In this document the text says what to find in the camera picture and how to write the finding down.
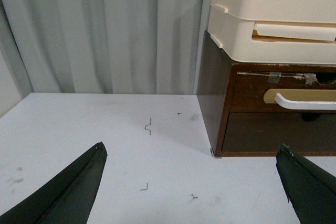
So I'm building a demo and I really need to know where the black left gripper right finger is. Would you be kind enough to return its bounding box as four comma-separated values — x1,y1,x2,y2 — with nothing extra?
276,144,335,223

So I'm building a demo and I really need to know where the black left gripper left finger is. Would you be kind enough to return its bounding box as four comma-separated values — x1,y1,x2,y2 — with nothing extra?
1,142,108,223

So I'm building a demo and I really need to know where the lower wooden drawer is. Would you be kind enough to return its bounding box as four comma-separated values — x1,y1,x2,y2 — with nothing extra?
222,112,335,156

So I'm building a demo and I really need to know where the wooden drawer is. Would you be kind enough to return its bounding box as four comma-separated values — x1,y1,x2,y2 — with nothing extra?
222,112,335,156
230,72,335,113

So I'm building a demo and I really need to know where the dark wooden drawer cabinet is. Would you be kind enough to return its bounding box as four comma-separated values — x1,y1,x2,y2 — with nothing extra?
197,32,335,157

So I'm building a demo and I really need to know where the upper wooden drawer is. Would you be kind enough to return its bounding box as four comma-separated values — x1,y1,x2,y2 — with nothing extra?
230,72,335,113

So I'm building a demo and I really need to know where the grey curtain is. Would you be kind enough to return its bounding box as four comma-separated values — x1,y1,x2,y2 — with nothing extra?
0,0,336,119

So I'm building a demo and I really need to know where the cream plastic organizer tray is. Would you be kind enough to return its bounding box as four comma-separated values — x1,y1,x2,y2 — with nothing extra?
207,0,335,65

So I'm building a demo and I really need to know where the white drawer handle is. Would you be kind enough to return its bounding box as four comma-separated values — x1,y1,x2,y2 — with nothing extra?
263,89,335,111

